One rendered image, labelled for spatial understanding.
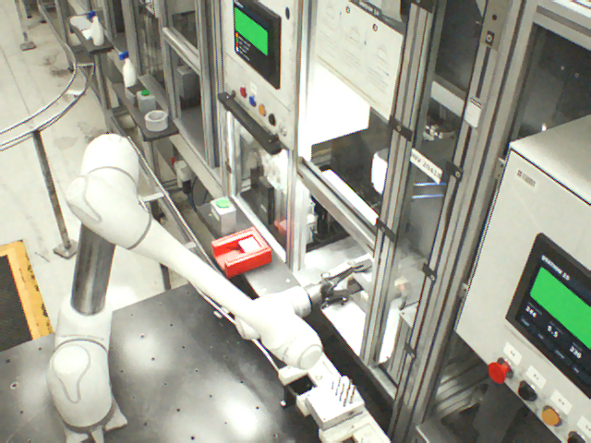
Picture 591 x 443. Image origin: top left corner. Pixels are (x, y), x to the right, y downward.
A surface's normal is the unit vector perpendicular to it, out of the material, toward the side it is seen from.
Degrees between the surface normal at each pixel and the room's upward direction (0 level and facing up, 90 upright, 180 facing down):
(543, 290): 90
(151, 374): 0
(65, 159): 0
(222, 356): 0
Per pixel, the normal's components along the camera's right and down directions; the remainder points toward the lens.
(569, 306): -0.86, 0.30
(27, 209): 0.04, -0.76
